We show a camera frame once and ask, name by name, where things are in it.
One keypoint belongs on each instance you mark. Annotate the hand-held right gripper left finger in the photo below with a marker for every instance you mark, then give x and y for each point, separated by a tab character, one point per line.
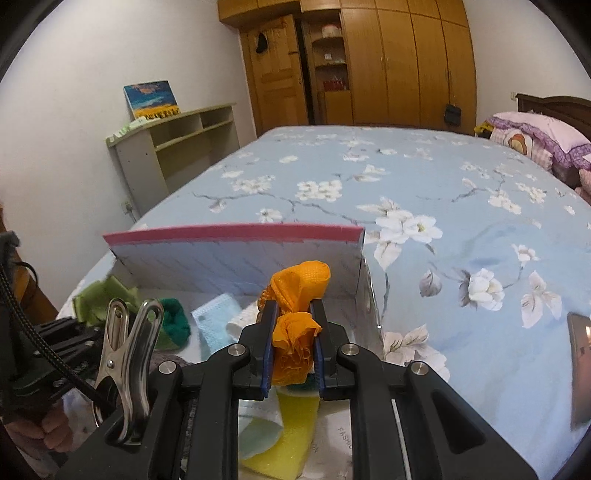
267	350

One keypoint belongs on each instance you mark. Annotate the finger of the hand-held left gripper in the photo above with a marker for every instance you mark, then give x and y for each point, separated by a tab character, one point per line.
69	328
78	353

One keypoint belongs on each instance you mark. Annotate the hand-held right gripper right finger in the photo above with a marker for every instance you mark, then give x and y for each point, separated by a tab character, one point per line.
318	350

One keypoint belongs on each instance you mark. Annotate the white waffle cloth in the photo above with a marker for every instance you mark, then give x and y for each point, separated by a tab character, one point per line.
242	323

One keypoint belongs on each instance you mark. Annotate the green ribbon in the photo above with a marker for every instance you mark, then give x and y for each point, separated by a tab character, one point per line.
99	300

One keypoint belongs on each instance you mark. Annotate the orange mesh cloth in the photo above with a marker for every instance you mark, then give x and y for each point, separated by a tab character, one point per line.
300	281

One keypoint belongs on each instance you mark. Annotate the yellow sponge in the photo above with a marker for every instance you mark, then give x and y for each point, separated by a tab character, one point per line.
295	429

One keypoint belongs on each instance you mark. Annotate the pink cardboard box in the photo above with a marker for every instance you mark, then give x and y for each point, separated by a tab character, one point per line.
207	267

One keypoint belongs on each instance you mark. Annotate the person's left hand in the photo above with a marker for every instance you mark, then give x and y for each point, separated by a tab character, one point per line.
51	429

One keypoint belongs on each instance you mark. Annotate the brown wooden desk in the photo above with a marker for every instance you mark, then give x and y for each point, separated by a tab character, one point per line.
27	300

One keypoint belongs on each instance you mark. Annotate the metal spring clip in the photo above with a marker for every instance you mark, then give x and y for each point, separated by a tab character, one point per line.
134	360

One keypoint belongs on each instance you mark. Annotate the blue floral bed sheet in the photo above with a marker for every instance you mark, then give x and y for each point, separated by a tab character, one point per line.
461	323

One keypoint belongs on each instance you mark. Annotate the grey shelf unit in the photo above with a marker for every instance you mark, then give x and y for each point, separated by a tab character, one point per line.
138	170

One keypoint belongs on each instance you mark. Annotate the green white packet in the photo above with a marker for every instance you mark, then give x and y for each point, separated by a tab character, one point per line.
124	129

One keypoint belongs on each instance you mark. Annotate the blue yellow painting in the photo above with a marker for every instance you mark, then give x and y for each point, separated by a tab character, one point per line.
152	99

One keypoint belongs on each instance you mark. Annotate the wooden door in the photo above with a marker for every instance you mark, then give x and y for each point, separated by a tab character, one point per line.
277	92

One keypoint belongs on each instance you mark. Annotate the grey smartphone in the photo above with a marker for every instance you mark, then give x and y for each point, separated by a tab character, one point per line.
581	369

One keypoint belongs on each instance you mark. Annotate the red shelf items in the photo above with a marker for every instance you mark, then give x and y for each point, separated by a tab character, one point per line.
334	85

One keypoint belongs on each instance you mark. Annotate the black hanging bag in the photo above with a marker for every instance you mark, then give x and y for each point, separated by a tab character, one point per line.
453	115

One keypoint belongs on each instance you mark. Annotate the yellow plush toy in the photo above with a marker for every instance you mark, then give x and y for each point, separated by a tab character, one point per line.
483	128

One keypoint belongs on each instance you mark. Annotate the wooden wardrobe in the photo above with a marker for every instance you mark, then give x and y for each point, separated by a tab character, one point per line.
406	69

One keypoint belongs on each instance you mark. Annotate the black hanging hat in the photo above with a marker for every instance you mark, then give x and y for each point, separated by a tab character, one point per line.
262	42

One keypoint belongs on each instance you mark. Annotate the pink frilled pillow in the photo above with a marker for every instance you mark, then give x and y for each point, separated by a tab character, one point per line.
545	134

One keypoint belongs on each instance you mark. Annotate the pink folded blanket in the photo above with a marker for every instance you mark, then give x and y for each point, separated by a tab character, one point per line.
585	184

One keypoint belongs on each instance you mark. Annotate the pink round box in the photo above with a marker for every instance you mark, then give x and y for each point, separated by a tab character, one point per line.
331	31

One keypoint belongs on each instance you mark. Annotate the dark wooden headboard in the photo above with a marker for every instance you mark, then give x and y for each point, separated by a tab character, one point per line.
554	106

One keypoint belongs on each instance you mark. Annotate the white wall socket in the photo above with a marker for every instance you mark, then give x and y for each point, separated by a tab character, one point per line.
127	206

